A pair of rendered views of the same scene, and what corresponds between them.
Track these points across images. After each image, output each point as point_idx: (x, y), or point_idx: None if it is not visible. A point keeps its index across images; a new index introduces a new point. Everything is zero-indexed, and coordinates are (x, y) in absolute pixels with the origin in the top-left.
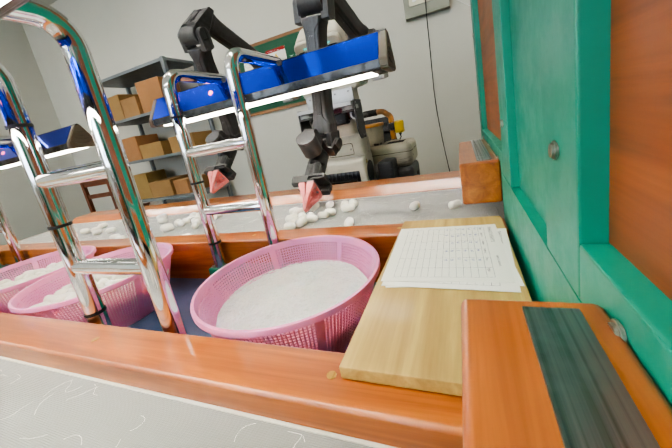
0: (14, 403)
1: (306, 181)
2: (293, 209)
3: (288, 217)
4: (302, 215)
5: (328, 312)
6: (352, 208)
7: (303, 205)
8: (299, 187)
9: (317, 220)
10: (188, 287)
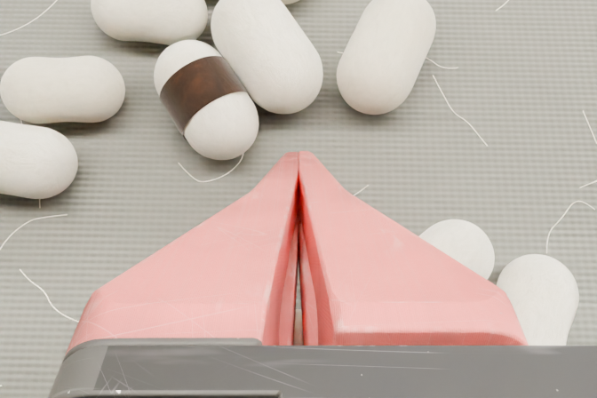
0: None
1: (279, 346)
2: (518, 283)
3: None
4: None
5: None
6: None
7: (311, 161)
8: (446, 258)
9: (125, 57)
10: None
